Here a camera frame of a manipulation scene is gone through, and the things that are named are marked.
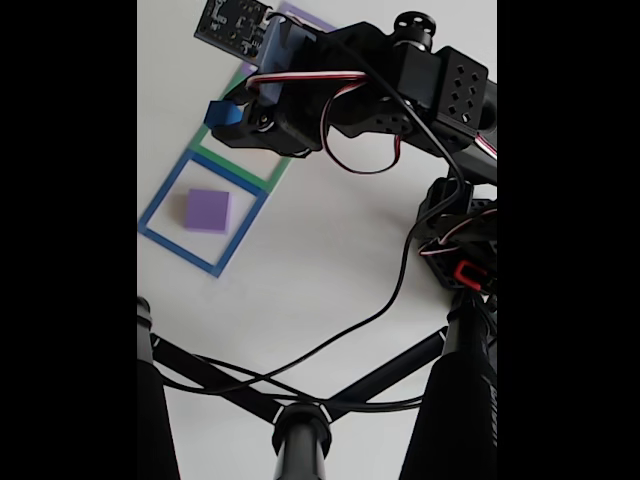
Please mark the black tripod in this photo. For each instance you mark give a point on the black tripod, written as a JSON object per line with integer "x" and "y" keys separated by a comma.
{"x": 300, "y": 440}

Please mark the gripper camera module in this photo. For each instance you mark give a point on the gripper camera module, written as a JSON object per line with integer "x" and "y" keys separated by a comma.
{"x": 230, "y": 22}

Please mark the small blue block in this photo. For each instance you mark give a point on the small blue block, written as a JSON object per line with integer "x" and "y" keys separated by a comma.
{"x": 222, "y": 112}

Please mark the red clamp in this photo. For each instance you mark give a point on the red clamp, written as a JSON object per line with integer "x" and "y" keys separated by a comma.
{"x": 465, "y": 274}

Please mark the green square frame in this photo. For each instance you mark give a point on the green square frame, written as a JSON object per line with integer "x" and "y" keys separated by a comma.
{"x": 240, "y": 172}

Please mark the blue square frame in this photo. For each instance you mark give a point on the blue square frame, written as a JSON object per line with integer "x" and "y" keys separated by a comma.
{"x": 165, "y": 197}

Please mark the large purple block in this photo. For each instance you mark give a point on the large purple block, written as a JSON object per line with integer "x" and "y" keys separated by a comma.
{"x": 206, "y": 210}

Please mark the purple square frame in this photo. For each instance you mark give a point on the purple square frame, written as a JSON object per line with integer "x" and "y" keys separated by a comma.
{"x": 305, "y": 15}

